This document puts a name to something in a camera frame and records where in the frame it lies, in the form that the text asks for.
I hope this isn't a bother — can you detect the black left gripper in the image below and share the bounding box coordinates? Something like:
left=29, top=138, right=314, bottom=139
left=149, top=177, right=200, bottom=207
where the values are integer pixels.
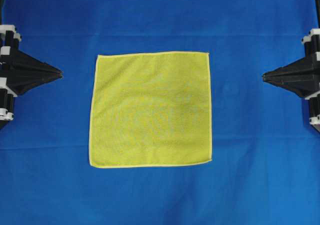
left=0, top=24, right=63, bottom=130

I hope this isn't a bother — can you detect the blue table cloth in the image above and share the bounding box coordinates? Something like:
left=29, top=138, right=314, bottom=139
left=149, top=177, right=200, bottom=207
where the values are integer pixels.
left=0, top=0, right=320, bottom=225

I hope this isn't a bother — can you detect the yellow-green microfiber towel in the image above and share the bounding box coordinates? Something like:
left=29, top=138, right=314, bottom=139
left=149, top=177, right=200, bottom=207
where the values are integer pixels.
left=88, top=51, right=213, bottom=169

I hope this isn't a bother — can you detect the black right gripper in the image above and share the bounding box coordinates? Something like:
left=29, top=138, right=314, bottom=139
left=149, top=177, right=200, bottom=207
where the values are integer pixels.
left=262, top=28, right=320, bottom=133

